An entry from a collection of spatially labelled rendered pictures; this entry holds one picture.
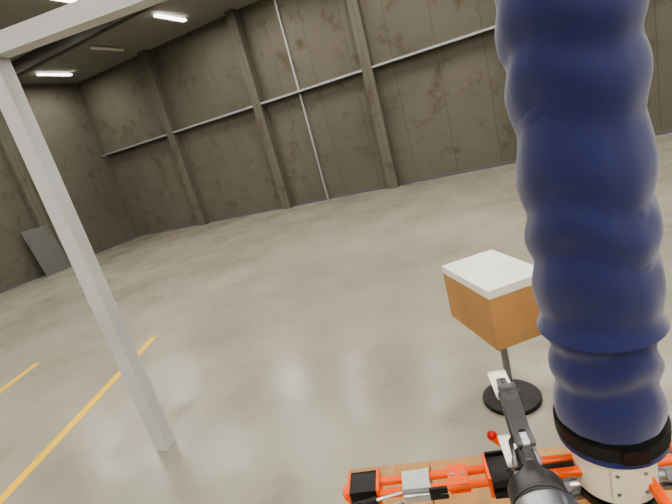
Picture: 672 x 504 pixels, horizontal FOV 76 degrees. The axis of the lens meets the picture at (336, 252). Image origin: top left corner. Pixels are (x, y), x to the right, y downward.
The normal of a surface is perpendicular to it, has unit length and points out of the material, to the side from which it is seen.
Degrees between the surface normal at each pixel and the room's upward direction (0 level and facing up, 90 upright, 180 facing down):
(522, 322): 90
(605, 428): 87
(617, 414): 77
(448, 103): 90
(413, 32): 90
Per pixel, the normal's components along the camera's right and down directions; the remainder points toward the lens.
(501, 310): 0.22, 0.22
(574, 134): -0.48, 0.18
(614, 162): 0.00, 0.14
